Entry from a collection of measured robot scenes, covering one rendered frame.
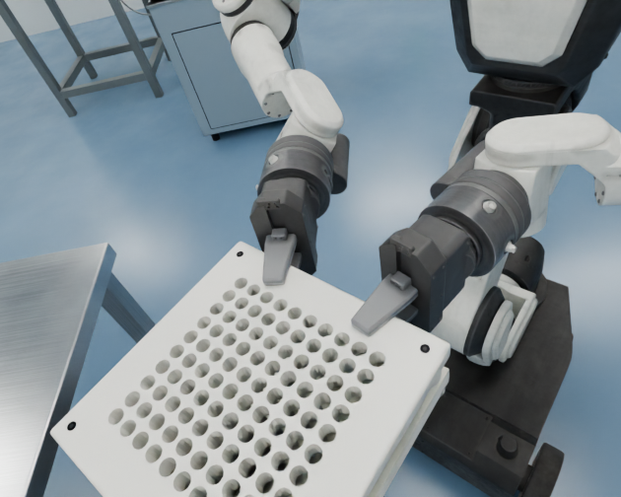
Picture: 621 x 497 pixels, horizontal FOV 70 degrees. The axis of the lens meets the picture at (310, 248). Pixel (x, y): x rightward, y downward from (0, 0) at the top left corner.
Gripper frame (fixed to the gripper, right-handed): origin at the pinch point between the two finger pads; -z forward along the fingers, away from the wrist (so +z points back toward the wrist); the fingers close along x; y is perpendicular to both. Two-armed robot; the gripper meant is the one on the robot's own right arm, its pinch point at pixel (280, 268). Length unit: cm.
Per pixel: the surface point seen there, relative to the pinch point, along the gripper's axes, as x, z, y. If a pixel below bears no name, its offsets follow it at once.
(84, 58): 83, 288, 215
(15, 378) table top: 18.3, -3.5, 43.8
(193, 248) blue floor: 101, 99, 78
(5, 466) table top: 18.5, -15.4, 37.9
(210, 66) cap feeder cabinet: 56, 181, 75
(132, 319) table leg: 35, 17, 41
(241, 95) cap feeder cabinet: 74, 183, 65
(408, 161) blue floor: 99, 148, -19
